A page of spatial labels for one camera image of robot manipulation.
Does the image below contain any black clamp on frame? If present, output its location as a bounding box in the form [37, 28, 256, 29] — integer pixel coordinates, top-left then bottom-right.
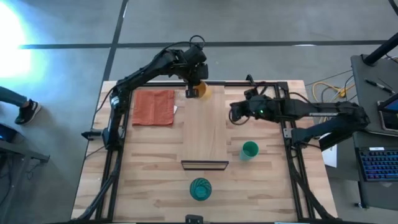
[81, 130, 104, 141]

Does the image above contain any plain green cup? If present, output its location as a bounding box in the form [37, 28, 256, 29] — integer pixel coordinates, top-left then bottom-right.
[239, 141, 260, 162]

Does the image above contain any white paper sheet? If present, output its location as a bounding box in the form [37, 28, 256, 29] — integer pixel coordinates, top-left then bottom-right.
[321, 133, 338, 169]

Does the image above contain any teal swirl-patterned cup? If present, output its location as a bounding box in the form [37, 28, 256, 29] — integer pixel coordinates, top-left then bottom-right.
[189, 177, 213, 202]

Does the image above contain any black diagonal pole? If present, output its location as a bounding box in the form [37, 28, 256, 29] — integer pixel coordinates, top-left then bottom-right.
[363, 30, 398, 67]

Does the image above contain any person's leg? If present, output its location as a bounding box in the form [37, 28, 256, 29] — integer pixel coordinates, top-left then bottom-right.
[0, 86, 29, 108]

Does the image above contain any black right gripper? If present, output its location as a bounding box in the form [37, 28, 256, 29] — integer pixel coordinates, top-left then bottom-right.
[229, 88, 282, 123]

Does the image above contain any person's black shoe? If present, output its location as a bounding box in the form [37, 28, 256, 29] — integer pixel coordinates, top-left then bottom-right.
[14, 98, 42, 126]

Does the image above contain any backlit keyboard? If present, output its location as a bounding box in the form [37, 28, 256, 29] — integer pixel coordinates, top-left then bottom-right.
[355, 145, 398, 183]

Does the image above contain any black pen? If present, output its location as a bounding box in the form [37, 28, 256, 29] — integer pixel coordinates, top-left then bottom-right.
[364, 78, 396, 95]

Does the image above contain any tablet in grey case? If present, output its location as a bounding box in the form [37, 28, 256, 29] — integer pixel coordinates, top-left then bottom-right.
[377, 92, 398, 133]

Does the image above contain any yellow cup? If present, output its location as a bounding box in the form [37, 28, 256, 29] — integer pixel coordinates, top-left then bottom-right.
[196, 80, 213, 100]

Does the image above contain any grey side desk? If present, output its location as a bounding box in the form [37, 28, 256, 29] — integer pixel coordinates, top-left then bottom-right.
[350, 54, 398, 211]

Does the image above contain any black aluminium rig frame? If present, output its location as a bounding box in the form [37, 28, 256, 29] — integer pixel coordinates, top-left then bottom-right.
[74, 80, 338, 222]

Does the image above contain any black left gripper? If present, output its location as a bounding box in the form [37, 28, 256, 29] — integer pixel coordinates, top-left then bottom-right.
[182, 44, 210, 99]

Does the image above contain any black camera mount on frame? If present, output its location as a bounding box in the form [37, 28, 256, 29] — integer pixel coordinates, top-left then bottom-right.
[244, 73, 259, 91]

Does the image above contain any yellow cable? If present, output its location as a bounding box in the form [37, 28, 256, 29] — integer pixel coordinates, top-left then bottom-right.
[312, 81, 356, 104]

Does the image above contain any wooden shelf with black frame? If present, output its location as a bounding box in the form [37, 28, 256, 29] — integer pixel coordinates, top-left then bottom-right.
[180, 85, 230, 171]

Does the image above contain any black table-level camera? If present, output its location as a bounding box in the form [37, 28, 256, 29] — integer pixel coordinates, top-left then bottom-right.
[185, 214, 204, 224]

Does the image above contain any orange towel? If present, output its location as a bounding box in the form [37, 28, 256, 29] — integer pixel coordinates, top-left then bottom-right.
[132, 89, 175, 127]

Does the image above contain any dark grey stand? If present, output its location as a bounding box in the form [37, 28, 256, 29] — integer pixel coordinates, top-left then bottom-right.
[0, 123, 50, 175]

